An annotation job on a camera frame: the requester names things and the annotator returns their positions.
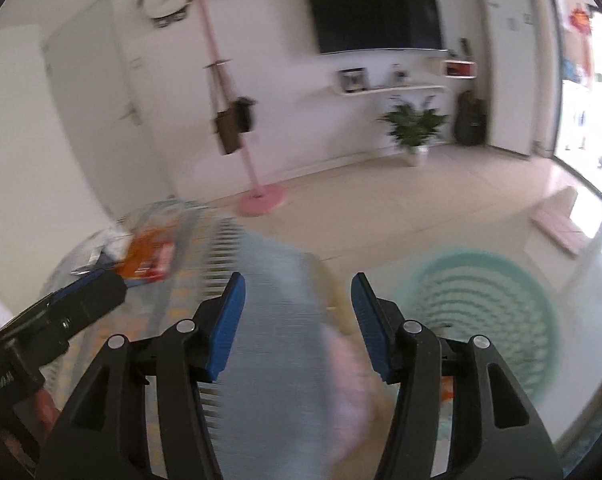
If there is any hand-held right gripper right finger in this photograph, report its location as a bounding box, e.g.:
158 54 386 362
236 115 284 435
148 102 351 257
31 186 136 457
351 271 564 480

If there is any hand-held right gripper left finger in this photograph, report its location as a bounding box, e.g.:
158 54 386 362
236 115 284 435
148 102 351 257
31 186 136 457
35 271 246 480

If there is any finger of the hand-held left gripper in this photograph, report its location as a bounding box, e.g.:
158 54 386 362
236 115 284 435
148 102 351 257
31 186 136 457
51 269 106 303
56 272 128 341

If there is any orange wrapper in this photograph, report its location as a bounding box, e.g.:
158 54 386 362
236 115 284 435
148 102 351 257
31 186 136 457
117 230 176 283

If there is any teal plastic basket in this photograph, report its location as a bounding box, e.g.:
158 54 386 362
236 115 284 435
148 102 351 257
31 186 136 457
398 249 562 401

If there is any person's left hand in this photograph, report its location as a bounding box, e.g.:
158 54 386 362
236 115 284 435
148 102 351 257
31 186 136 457
28 387 64 441

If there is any clear plastic wrapper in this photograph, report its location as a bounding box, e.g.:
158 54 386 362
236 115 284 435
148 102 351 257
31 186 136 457
71 230 132 276

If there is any pink coat rack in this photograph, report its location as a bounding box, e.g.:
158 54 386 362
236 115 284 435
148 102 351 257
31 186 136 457
173 0 288 217

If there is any white door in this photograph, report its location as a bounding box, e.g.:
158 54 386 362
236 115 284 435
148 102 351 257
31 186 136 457
41 0 176 211

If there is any brown tote bag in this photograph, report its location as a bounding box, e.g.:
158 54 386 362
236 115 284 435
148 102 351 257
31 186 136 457
215 110 239 156

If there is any potted green plant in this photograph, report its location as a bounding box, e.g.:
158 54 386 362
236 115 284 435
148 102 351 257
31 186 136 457
378 97 449 167

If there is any small black bag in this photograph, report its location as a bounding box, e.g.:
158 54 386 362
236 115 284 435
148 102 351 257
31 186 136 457
233 97 256 133

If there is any pink flat box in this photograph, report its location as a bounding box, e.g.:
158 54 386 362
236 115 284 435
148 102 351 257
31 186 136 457
530 207 589 257

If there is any black guitar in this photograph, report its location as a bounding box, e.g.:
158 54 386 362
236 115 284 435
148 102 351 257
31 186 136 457
453 91 488 147

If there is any red and white box shelf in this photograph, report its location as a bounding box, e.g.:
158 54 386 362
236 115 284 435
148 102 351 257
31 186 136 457
443 59 478 79

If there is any sliding glass door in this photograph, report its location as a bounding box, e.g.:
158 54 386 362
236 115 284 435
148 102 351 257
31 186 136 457
541 0 602 206

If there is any black television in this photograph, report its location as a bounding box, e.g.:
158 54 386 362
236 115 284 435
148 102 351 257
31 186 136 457
301 0 444 56

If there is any red knot ornament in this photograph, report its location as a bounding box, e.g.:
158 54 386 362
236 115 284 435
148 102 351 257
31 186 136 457
568 2 594 86

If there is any short wavy white wall shelf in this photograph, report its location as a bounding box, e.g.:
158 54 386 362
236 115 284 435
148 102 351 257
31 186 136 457
331 84 449 97

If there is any butterfly picture frame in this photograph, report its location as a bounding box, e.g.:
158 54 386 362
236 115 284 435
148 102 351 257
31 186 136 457
338 67 369 93

